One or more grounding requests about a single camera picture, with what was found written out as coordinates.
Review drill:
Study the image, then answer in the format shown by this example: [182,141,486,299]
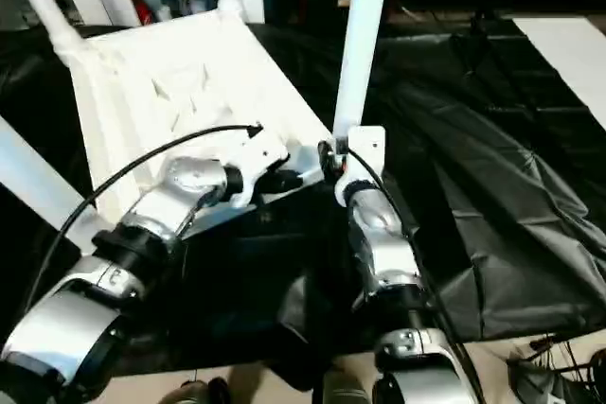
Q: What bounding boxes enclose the white plastic table top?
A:
[59,10,332,254]

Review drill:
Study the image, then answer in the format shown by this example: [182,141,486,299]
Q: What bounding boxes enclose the black mat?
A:
[0,20,606,377]

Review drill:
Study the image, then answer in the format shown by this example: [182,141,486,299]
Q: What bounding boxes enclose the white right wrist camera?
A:
[333,125,385,209]

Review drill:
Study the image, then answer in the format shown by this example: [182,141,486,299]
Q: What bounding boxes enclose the black box with label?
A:
[508,356,569,404]

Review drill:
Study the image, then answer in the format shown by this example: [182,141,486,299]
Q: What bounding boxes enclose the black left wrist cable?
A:
[23,122,264,310]

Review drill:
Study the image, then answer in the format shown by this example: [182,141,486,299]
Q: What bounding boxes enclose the white flat board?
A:
[513,17,606,129]

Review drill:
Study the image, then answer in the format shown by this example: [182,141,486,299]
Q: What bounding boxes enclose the black cable bundle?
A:
[567,349,606,404]

